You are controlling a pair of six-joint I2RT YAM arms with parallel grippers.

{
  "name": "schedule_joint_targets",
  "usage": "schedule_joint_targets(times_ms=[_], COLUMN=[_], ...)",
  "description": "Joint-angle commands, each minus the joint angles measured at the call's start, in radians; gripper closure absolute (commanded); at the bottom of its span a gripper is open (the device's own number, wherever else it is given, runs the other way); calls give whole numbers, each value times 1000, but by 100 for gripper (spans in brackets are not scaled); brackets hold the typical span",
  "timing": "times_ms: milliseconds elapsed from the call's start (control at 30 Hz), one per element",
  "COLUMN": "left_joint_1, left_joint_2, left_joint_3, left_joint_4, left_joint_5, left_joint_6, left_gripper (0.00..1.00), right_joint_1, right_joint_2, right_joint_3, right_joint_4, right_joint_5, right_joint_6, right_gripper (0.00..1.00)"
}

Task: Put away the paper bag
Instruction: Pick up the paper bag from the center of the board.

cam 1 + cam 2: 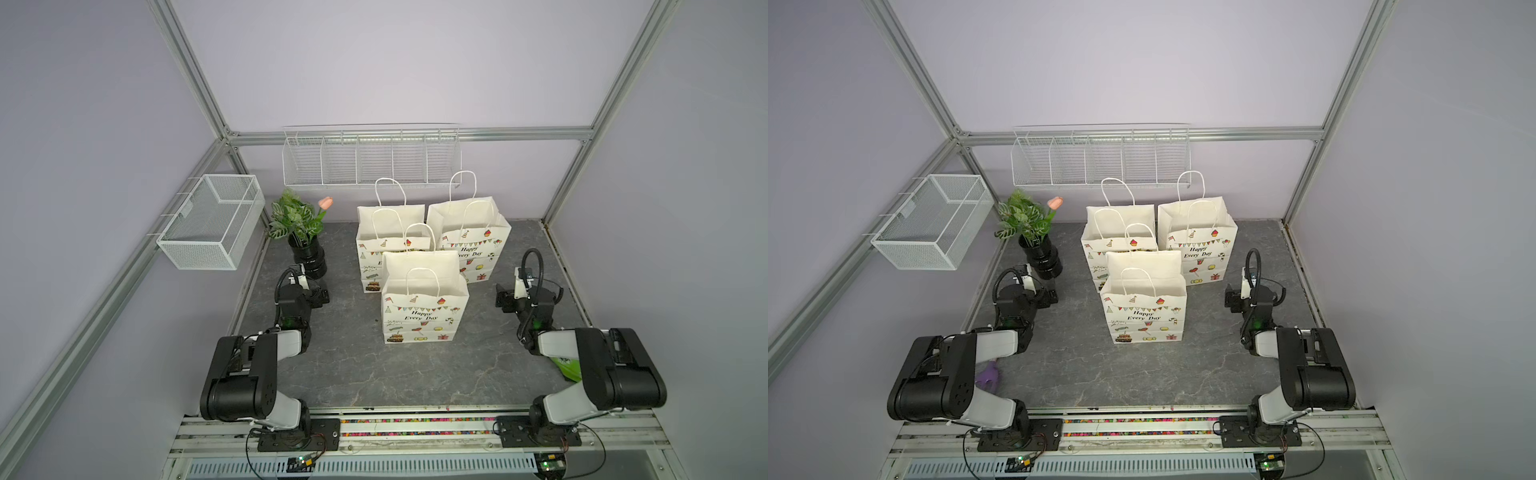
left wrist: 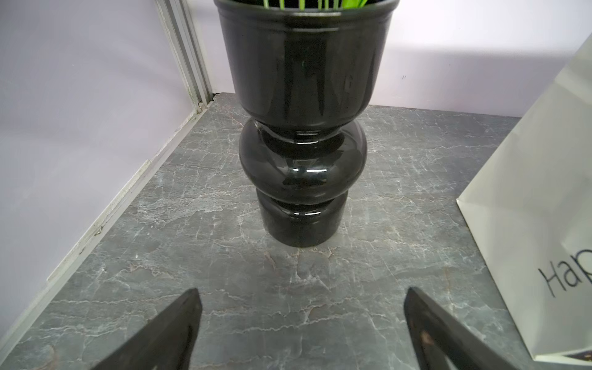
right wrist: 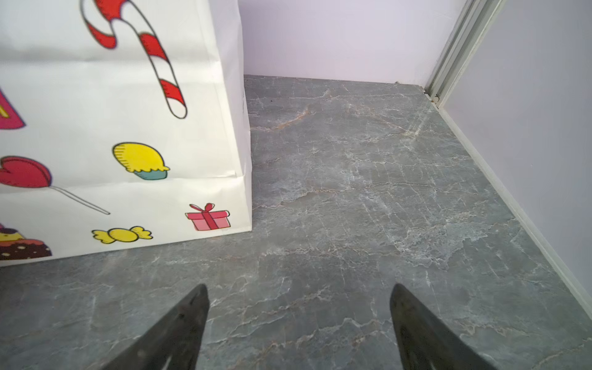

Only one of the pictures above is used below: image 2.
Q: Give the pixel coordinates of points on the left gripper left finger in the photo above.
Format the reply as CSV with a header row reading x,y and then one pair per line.
x,y
166,342

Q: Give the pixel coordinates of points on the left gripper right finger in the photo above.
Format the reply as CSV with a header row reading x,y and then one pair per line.
x,y
440,341

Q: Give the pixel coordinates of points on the white party paper bag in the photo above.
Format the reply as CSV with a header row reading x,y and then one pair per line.
x,y
529,211

